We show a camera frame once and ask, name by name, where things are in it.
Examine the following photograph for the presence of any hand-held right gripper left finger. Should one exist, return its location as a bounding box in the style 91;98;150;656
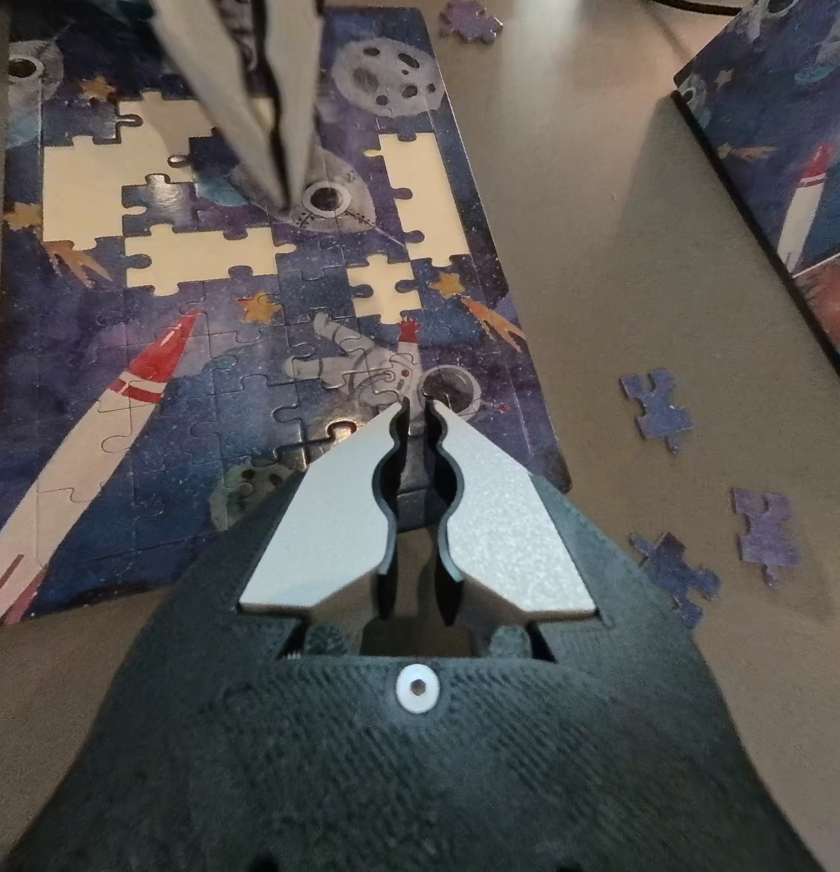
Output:
239;398;413;641

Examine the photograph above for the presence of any blue jigsaw puzzle piece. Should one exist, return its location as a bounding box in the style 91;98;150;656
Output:
731;486;802;587
619;369;696;454
439;0;504;45
629;531;722;629

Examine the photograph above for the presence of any space jigsaw puzzle board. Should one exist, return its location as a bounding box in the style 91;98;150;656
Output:
0;7;574;628

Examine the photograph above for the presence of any black pouch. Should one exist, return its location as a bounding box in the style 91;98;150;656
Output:
641;0;744;16

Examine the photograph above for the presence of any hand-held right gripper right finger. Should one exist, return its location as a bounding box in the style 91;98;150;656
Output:
423;398;599;644

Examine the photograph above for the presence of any colourful jigsaw puzzle box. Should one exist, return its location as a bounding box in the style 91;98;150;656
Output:
672;0;840;384

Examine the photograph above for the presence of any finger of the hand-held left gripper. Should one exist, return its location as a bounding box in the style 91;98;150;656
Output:
264;0;323;208
149;0;289;211

